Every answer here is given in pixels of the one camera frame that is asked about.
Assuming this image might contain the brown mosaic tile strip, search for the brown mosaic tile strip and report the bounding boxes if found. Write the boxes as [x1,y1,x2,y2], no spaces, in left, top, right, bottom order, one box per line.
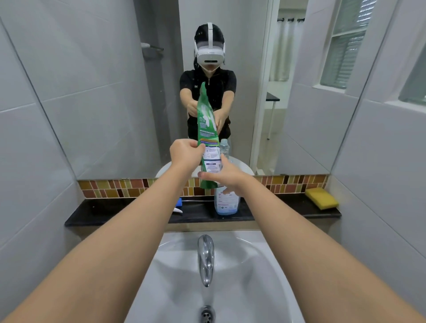
[77,174,330,199]

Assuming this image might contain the white ceramic sink basin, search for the white ceramic sink basin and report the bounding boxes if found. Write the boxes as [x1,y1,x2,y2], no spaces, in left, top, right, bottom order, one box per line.
[125,230,305,323]

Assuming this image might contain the chrome faucet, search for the chrome faucet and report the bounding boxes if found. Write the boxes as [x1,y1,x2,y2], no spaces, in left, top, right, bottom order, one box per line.
[197,234,215,288]

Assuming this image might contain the person's right hand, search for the person's right hand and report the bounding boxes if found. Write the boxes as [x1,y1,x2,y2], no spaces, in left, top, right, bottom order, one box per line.
[197,154,247,197]

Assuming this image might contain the green detergent refill pouch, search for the green detergent refill pouch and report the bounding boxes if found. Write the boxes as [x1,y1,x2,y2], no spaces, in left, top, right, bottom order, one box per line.
[196,82,223,189]

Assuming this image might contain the yellow sponge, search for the yellow sponge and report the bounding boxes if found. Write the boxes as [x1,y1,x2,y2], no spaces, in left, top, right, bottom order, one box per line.
[304,187,339,211]

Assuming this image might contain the black stone ledge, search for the black stone ledge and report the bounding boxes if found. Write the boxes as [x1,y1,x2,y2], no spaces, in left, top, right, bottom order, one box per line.
[65,193,342,228]

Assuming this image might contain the person's left hand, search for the person's left hand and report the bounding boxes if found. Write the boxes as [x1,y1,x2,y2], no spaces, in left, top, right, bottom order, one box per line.
[170,138,206,177]

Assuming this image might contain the wall mirror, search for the wall mirror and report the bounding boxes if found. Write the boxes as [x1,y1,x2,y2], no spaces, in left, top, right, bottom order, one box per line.
[0,0,398,180]

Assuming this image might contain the clear hand soap bottle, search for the clear hand soap bottle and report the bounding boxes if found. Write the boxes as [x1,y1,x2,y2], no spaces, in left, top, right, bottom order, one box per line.
[214,138,240,216]

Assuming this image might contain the person's left forearm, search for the person's left forearm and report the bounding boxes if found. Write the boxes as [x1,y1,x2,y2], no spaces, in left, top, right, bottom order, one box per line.
[1,165,200,323]

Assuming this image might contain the glass block window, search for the glass block window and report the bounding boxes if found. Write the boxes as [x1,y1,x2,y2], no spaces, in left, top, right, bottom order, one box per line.
[386,43,426,115]

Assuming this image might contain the chrome sink drain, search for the chrome sink drain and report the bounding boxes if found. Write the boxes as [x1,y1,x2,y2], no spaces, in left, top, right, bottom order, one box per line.
[200,305,216,323]

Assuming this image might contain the person's right forearm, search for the person's right forearm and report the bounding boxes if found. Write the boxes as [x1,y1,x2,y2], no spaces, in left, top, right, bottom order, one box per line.
[239,179,426,323]

